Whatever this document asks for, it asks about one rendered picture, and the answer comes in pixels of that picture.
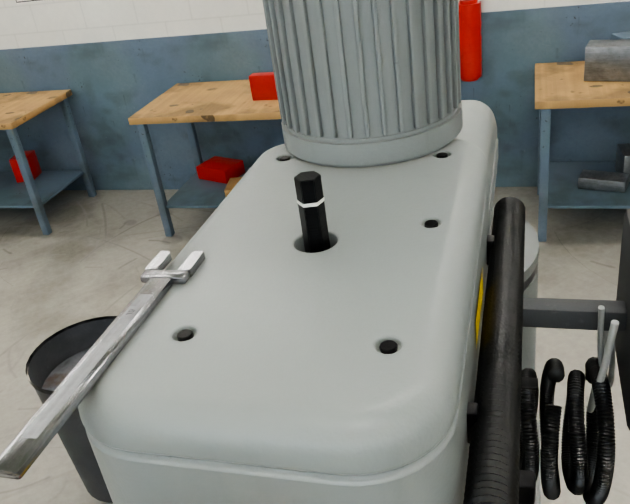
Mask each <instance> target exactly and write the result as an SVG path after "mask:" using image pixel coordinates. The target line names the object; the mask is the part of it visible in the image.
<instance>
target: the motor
mask: <svg viewBox="0 0 630 504"><path fill-rule="evenodd" d="M262 2H263V8H264V14H265V21H266V27H267V33H268V40H269V46H270V52H271V59H272V65H273V71H274V78H275V84H276V90H277V97H278V103H279V110H280V116H281V120H282V123H281V124H282V131H283V137H284V144H285V147H286V149H287V150H288V151H289V152H290V153H291V154H293V155H295V156H296V157H298V158H300V159H302V160H304V161H307V162H310V163H313V164H318V165H323V166H331V167H350V168H355V167H373V166H382V165H388V164H394V163H399V162H404V161H408V160H412V159H416V158H419V157H422V156H425V155H427V154H430V153H432V152H435V151H437V150H439V149H441V148H443V147H444V146H446V145H447V144H449V143H450V142H451V141H452V140H453V139H454V138H455V137H457V135H458V134H459V133H460V132H461V130H462V126H463V119H462V102H461V74H460V39H459V4H458V0H262Z"/></svg>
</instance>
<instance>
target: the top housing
mask: <svg viewBox="0 0 630 504"><path fill-rule="evenodd" d="M306 171H315V172H317V173H319V174H320V175H321V181H322V189H323V196H324V204H325V211H326V218H327V226H328V233H329V241H330V249H328V250H325V251H322V252H316V253H305V247H304V240H303V234H302V227H301V221H300V214H299V208H298V203H297V195H296V188H295V182H294V177H295V176H297V175H298V174H299V173H301V172H306ZM488 172H489V167H488V161H487V157H486V155H485V154H484V152H483V151H482V149H481V148H479V147H478V146H477V145H475V144H474V143H472V142H470V141H466V140H462V139H457V138H454V139H453V140H452V141H451V142H450V143H449V144H447V145H446V146H444V147H443V148H441V149H439V150H437V151H435V152H432V153H430V154H427V155H425V156H422V157H419V158H416V159H412V160H408V161H404V162H399V163H394V164H388V165H382V166H373V167H355V168H350V167H331V166H323V165H318V164H313V163H310V162H307V161H304V160H302V159H300V158H298V157H296V156H295V155H293V154H291V153H290V152H289V151H288V150H287V149H286V147H285V144H281V145H278V146H275V147H273V148H271V149H269V150H267V151H266V152H264V153H263V154H262V155H261V156H260V157H259V158H258V159H257V161H256V162H255V163H254V164H253V165H252V167H251V168H250V169H249V170H248V171H247V173H246V174H245V175H244V176H243V177H242V179H241V180H240V181H239V182H238V183H237V185H236V186H235V187H234V188H233V189H232V191H231V192H230V193H229V194H228V195H227V197H226V198H225V199H224V200H223V201H222V203H221V204H220V205H219V206H218V207H217V209H216V210H215V211H214V212H213V213H212V215H211V216H210V217H209V218H208V219H207V221H206V222H205V223H204V224H203V225H202V227H201V228H200V229H199V230H198V231H197V233H196V234H195V235H194V236H193V237H192V239H191V240H190V241H189V242H188V243H187V245H186V246H185V247H184V248H183V249H182V251H181V252H180V253H179V254H178V255H177V257H176V258H175V259H174V260H173V261H172V262H171V264H170V265H169V266H168V267H167V268H166V270H178V269H179V268H180V266H181V265H182V264H183V263H184V261H185V260H186V259H187V258H188V256H189V255H190V254H191V253H192V252H194V251H204V254H205V260H204V261H203V262H202V264H201V265H200V266H199V268H198V269H197V270H196V272H195V273H194V274H193V276H192V277H190V278H189V279H188V281H187V282H186V283H185V284H173V285H172V287H171V288H170V289H169V290H168V292H167V293H166V294H165V296H164V297H163V298H162V299H161V301H160V302H159V303H158V304H157V306H156V307H155V308H154V310H153V311H152V312H151V313H150V315H149V316H148V317H147V319H146V320H145V321H144V322H143V324H142V325H141V326H140V328H139V329H138V330H137V331H136V333H135V334H134V335H133V336H132V338H131V339H130V340H129V342H128V343H127V344H126V345H125V347H124V348H123V349H122V351H121V352H120V353H119V354H118V356H117V357H116V358H115V359H114V361H113V362H112V363H111V365H110V366H109V367H108V368H107V370H106V371H105V372H104V374H103V375H102V376H101V377H100V379H99V380H98V381H97V383H96V384H95V385H94V386H93V388H92V389H91V390H90V391H89V393H88V394H87V395H86V397H85V398H84V399H83V400H82V402H81V403H80V404H79V406H78V409H79V414H80V418H81V421H82V423H83V425H84V427H85V429H86V433H87V436H88V439H89V442H90V444H91V447H92V450H93V452H94V455H95V457H96V460H97V463H98V465H99V468H100V470H101V473H102V476H103V478H104V481H105V483H106V486H107V489H108V491H109V494H110V497H111V499H112V502H113V504H463V500H464V493H465V485H466V472H467V465H468V453H469V446H470V443H468V442H467V406H468V402H474V396H475V390H476V388H475V386H476V380H477V377H476V376H477V370H478V367H477V366H478V361H479V360H478V357H479V348H480V339H481V331H482V319H483V311H484V301H485V293H486V283H487V273H488V265H487V235H489V179H488Z"/></svg>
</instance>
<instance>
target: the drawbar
mask: <svg viewBox="0 0 630 504"><path fill-rule="evenodd" d="M294 182H295V188H296V195H297V200H298V201H299V202H301V203H302V204H310V203H317V202H318V201H320V200H321V199H322V198H323V197H324V196H323V189H322V181H321V175H320V174H319V173H317V172H315V171H306V172H301V173H299V174H298V175H297V176H295V177H294ZM298 208H299V214H300V221H301V227H302V234H303V240H304V247H305V253H316V252H322V251H325V250H328V249H330V241H329V233H328V226H327V218H326V211H325V204H324V201H323V202H322V203H321V204H320V205H318V206H314V207H305V208H303V207H302V206H301V205H299V204H298Z"/></svg>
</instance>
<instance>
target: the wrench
mask: <svg viewBox="0 0 630 504"><path fill-rule="evenodd" d="M171 260H172V258H171V254H170V251H160V252H159V253H158V255H157V256H156V257H155V258H154V259H153V260H152V262H151V263H150V264H149V265H148V266H147V267H146V268H145V269H146V270H145V271H144V272H143V273H142V275H141V276H140V279H141V282H142V283H145V284H144V285H143V287H142V288H141V289H140V290H139V291H138V292H137V294H136V295H135V296H134V297H133V298H132V300H131V301H130V302H129V303H128V304H127V305H126V307H125V308H124V309H123V310H122V311H121V313H120V314H119V315H118V316H117V317H116V318H115V320H114V321H113V322H112V323H111V324H110V326H109V327H108V328H107V329H106V330H105V331H104V333H103V334H102V335H101V336H100V337H99V339H98V340H97V341H96V342H95V343H94V344H93V346H92V347H91V348H90V349H89V350H88V352H87V353H86V354H85V355H84V356H83V357H82V359H81V360H80V361H79V362H78V363H77V365H76V366H75V367H74V368H73V369H72V371H71V372H70V373H69V374H68V375H67V376H66V378H65V379H64V380H63V381H62V382H61V384H60V385H59V386H58V387H57V388H56V389H55V391H54V392H53V393H52V394H51V395H50V397H49V398H48V399H47V400H46V401H45V402H44V404H43V405H42V406H41V407H40V408H39V410H38V411H37V412H36V413H35V414H34V415H33V417H32V418H31V419H30V420H29V421H28V423H27V424H26V425H25V426H24V427H23V428H22V430H21V431H20V432H19V433H18V434H17V436H16V437H15V438H14V439H13V440H12V442H11V443H10V444H9V445H8V446H7V447H6V449H5V450H4V451H3V452H2V453H1V455H0V477H1V478H9V479H17V480H19V479H21V478H22V477H23V476H24V475H25V473H26V472H27V471H28V469H29V468H30V467H31V466H32V464H33V463H34V462H35V461H36V459H37V458H38V457H39V455H40V454H41V453H42V452H43V450H44V449H45V448H46V446H47V445H48V444H49V443H50V441H51V440H52V439H53V438H54V436H55V435H56V434H57V432H58V431H59V430H60V429H61V427H62V426H63V425H64V423H65V422H66V421H67V420H68V418H69V417H70V416H71V414H72V413H73V412H74V411H75V409H76V408H77V407H78V406H79V404H80V403H81V402H82V400H83V399H84V398H85V397H86V395H87V394H88V393H89V391H90V390H91V389H92V388H93V386H94V385H95V384H96V383H97V381H98V380H99V379H100V377H101V376H102V375H103V374H104V372H105V371H106V370H107V368H108V367H109V366H110V365H111V363H112V362H113V361H114V359H115V358H116V357H117V356H118V354H119V353H120V352H121V351H122V349H123V348H124V347H125V345H126V344H127V343H128V342H129V340H130V339H131V338H132V336H133V335H134V334H135V333H136V331H137V330H138V329H139V328H140V326H141V325H142V324H143V322H144V321H145V320H146V319H147V317H148V316H149V315H150V313H151V312H152V311H153V310H154V308H155V307H156V306H157V304H158V303H159V302H160V301H161V299H162V298H163V297H164V296H165V294H166V293H167V292H168V290H169V289H170V288H171V287H172V285H173V284H185V283H186V282H187V281H188V279H189V278H190V277H192V276H193V274H194V273H195V272H196V270H197V269H198V268H199V266H200V265H201V264H202V262H203V261H204V260H205V254H204V251H194V252H192V253H191V254H190V255H189V256H188V258H187V259H186V260H185V261H184V263H183V264H182V265H181V266H180V268H179V269H178V270H164V269H165V268H166V266H167V265H168V264H169V263H170V262H171Z"/></svg>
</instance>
